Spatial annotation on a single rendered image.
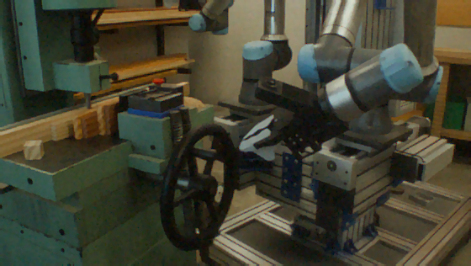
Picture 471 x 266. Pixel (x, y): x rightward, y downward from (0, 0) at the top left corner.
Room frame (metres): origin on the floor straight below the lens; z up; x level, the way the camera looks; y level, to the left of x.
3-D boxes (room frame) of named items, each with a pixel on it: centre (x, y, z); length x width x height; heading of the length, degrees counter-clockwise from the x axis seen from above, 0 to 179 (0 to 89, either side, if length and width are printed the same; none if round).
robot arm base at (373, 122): (1.27, -0.42, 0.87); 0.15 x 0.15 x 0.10
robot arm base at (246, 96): (1.63, -0.08, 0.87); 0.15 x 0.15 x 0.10
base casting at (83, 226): (1.07, 0.48, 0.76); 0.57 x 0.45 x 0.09; 62
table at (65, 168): (1.00, 0.26, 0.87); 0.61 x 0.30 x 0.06; 152
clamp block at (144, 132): (0.96, 0.19, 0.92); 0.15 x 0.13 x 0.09; 152
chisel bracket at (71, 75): (1.02, 0.39, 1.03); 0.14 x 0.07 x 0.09; 62
